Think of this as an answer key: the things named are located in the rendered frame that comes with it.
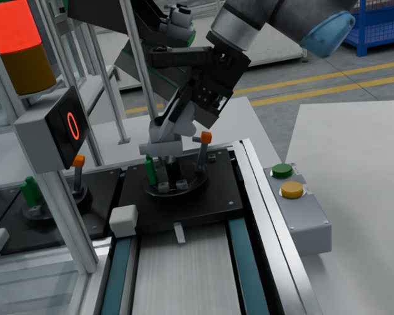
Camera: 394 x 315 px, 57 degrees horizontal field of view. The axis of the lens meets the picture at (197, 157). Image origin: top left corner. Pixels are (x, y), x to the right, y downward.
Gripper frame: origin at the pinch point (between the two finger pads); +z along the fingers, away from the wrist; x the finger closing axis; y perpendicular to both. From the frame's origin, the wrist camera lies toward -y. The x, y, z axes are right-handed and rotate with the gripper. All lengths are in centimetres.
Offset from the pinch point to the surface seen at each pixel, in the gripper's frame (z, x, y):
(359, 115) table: -19, 38, 58
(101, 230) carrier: 18.3, -11.4, -1.5
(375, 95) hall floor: -30, 251, 197
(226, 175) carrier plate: 2.2, -0.4, 16.6
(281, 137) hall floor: 37, 202, 123
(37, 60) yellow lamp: -8.6, -20.6, -20.0
